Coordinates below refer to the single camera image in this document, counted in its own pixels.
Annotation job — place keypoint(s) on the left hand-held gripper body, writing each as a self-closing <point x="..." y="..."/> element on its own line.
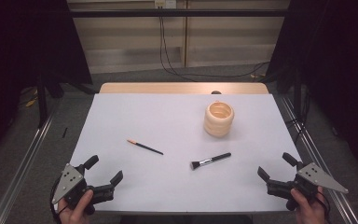
<point x="71" y="180"/>

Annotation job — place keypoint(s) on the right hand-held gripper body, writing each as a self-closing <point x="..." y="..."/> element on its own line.
<point x="317" y="177"/>

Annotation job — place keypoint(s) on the beige ribbed holder cup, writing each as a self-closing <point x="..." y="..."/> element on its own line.
<point x="219" y="124"/>

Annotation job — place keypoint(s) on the person's left hand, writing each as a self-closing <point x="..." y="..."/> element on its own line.
<point x="74" y="211"/>

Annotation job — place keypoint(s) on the person's right hand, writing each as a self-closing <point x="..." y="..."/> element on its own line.
<point x="310" y="210"/>

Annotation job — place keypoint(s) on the black metal stand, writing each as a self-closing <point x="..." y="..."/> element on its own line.
<point x="42" y="99"/>
<point x="297" y="93"/>

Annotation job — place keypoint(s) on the white table sheet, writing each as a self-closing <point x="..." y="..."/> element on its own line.
<point x="167" y="121"/>

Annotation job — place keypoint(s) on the dark knob at table edge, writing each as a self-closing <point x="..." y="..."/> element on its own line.
<point x="216" y="92"/>

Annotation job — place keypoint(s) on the dark curtain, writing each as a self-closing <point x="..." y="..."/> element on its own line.
<point x="338" y="62"/>
<point x="18" y="46"/>

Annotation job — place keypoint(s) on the black horizontal bar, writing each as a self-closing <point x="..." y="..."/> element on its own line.
<point x="199" y="13"/>

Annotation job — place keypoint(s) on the aluminium floor rail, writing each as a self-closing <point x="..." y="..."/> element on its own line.
<point x="306" y="140"/>
<point x="21" y="174"/>

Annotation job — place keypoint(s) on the white wall socket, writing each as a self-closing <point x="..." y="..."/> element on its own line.
<point x="165" y="3"/>

